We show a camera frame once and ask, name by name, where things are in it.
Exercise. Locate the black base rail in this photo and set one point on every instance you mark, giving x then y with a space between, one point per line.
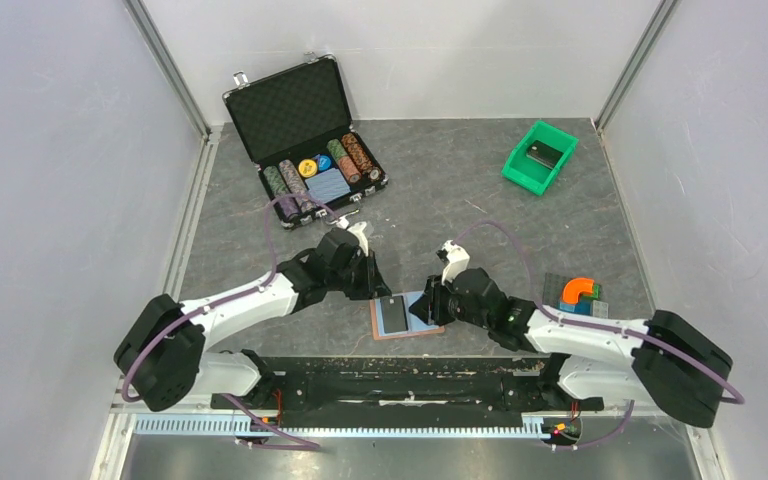
412 393

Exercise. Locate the green poker chip row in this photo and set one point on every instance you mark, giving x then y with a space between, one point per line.
279 187

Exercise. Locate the green plastic bin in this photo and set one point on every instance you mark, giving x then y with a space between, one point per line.
528 174

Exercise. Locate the black credit card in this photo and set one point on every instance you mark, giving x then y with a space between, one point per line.
393 317
544 154

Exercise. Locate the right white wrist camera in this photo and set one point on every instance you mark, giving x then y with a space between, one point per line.
455 260

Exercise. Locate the black poker chip case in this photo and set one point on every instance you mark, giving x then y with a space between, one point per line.
292 115

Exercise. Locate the yellow dealer button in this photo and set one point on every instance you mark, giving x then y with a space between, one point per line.
307 168

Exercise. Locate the tan leather card holder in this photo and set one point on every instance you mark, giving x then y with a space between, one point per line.
415 326

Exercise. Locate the green red chip row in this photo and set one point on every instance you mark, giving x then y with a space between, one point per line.
343 161

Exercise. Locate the orange brown chip row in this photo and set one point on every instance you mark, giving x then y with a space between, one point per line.
360 158

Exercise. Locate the colourful toy block set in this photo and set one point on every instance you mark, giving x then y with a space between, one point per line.
579 295

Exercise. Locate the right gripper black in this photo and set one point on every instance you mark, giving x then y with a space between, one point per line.
429 306

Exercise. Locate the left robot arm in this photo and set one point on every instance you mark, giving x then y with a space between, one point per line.
167 353

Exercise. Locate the purple poker chip row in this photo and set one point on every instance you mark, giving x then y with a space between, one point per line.
296 185

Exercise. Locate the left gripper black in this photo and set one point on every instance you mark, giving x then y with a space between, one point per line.
371 272

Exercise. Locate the blue playing card deck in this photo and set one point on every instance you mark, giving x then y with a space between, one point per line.
328 186

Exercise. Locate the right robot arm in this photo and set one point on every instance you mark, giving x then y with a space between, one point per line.
663 360

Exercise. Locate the blue dealer button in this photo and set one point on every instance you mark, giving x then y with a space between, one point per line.
324 162

